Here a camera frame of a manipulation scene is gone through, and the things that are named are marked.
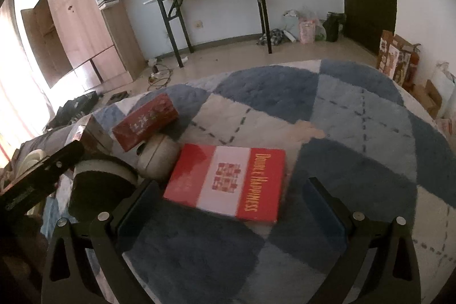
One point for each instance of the white round container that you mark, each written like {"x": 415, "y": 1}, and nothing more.
{"x": 157, "y": 157}

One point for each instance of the black bin by door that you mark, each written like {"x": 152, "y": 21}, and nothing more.
{"x": 332, "y": 25}

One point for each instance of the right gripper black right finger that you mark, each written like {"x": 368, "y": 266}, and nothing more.
{"x": 393, "y": 276}

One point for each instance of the wooden wardrobe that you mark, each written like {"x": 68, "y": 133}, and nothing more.
{"x": 96, "y": 43}

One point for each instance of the black folding table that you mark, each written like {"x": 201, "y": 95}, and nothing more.
{"x": 221, "y": 18}

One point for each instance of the pink bag on floor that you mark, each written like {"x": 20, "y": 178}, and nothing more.
{"x": 307, "y": 31}

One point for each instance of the power strip with cable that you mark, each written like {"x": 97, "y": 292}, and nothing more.
{"x": 160, "y": 77}

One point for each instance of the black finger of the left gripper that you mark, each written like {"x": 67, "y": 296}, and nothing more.
{"x": 39, "y": 181}

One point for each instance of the blue white checkered rug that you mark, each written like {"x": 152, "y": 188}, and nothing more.
{"x": 368, "y": 141}

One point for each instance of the cream plastic basin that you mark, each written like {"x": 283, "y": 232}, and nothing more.
{"x": 30, "y": 160}

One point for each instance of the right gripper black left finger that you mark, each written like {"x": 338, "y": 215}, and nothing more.
{"x": 68, "y": 276}

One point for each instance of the grey bed sheet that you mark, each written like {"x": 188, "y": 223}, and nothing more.
{"x": 50, "y": 142}

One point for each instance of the black white cylindrical object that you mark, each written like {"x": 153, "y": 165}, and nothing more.
{"x": 100, "y": 184}

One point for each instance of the red white Double Happiness box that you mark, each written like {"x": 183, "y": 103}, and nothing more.
{"x": 237, "y": 182}

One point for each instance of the dark red cigarette pack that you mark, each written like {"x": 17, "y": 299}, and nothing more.
{"x": 142, "y": 123}

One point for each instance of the printed cardboard box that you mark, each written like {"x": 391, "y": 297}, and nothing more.
{"x": 398, "y": 59}

